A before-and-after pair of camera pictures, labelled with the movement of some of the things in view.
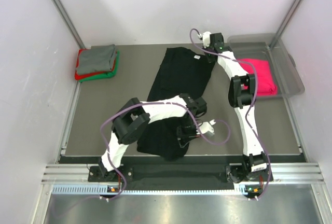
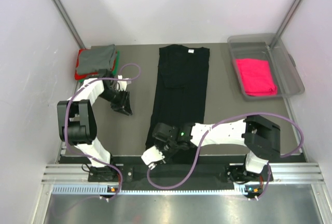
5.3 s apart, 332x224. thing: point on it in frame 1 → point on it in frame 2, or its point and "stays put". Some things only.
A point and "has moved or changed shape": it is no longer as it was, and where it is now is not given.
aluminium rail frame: [303, 173] stays put
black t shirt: [180, 71] has moved or changed shape
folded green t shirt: [108, 75] stays put
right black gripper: [209, 59] → [167, 156]
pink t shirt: [265, 86] stays put
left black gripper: [183, 138] → [124, 95]
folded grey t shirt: [97, 58] stays put
